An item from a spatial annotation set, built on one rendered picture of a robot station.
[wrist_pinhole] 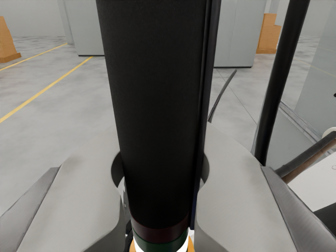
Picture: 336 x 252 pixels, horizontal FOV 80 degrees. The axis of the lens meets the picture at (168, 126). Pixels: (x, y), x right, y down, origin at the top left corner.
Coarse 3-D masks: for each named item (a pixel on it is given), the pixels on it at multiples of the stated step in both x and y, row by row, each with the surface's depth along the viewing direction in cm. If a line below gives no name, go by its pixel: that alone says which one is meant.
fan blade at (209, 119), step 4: (232, 72) 38; (232, 76) 36; (228, 80) 37; (224, 84) 40; (224, 88) 36; (220, 92) 39; (220, 96) 36; (216, 100) 38; (216, 104) 36; (212, 108) 37; (212, 112) 36; (208, 116) 39; (212, 116) 44; (208, 120) 36
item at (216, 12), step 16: (208, 0) 6; (208, 16) 6; (208, 32) 6; (208, 48) 6; (208, 64) 7; (208, 80) 7; (208, 96) 7; (192, 176) 10; (192, 192) 10; (192, 208) 10; (192, 224) 11
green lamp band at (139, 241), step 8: (184, 232) 11; (136, 240) 11; (144, 240) 10; (176, 240) 10; (184, 240) 11; (144, 248) 11; (152, 248) 10; (160, 248) 10; (168, 248) 10; (176, 248) 11
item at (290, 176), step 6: (330, 144) 28; (324, 150) 27; (312, 156) 26; (318, 156) 26; (306, 162) 25; (312, 162) 26; (300, 168) 24; (288, 174) 23; (294, 174) 23; (288, 180) 23
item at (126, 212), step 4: (124, 180) 63; (124, 184) 63; (124, 192) 63; (124, 196) 63; (124, 200) 63; (124, 208) 63; (128, 208) 58; (124, 212) 63; (128, 212) 59; (128, 216) 59; (128, 220) 60
